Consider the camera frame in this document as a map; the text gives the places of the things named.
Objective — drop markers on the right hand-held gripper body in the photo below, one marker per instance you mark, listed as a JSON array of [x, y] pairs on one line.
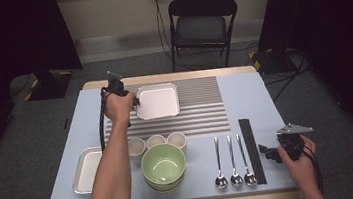
[[293, 145]]

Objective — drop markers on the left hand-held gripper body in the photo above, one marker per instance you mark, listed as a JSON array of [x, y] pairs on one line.
[[116, 88]]

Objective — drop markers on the row of black chopsticks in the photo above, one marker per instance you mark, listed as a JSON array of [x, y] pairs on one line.
[[252, 151]]

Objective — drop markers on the silver metal spoon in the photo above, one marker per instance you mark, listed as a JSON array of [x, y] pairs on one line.
[[221, 182], [250, 179], [236, 180]]

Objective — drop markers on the person's left hand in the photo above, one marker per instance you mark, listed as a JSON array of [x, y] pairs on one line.
[[118, 107]]

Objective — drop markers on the person's right hand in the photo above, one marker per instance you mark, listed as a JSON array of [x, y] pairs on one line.
[[303, 169]]

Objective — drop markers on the white ceramic cup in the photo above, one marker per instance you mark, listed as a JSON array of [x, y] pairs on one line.
[[176, 139], [156, 140], [137, 147]]

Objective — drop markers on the light blue table cover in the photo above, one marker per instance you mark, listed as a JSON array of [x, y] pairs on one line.
[[251, 97]]

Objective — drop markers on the small black floor object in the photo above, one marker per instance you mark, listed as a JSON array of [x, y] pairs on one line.
[[66, 123]]

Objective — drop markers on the striped woven placemat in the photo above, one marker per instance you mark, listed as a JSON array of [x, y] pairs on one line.
[[200, 117]]

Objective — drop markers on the black stand base striped tape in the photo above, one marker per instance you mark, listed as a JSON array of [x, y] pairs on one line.
[[47, 87], [272, 63]]

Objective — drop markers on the black folding chair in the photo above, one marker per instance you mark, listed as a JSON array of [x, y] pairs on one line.
[[203, 26]]

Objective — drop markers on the dark curtain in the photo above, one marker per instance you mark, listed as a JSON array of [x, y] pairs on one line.
[[338, 10], [5, 31]]

